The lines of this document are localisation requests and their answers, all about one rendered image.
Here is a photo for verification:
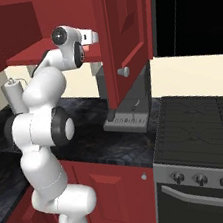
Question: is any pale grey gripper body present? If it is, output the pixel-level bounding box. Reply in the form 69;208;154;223
90;30;100;44

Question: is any grey round door knob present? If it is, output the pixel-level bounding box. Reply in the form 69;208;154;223
116;65;133;80

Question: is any grey coffee machine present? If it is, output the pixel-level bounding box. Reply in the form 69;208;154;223
89;53;161;140

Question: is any black range hood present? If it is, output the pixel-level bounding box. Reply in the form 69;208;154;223
145;0;223;66

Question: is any silver oven with black hob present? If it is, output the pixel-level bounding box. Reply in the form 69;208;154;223
137;87;223;223

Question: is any black oven door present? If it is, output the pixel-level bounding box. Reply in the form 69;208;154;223
151;172;223;223

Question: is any red wall cabinet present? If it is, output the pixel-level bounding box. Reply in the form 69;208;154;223
0;0;104;78

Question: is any grey oven door handle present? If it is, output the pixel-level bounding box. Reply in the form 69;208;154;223
160;176;223;223

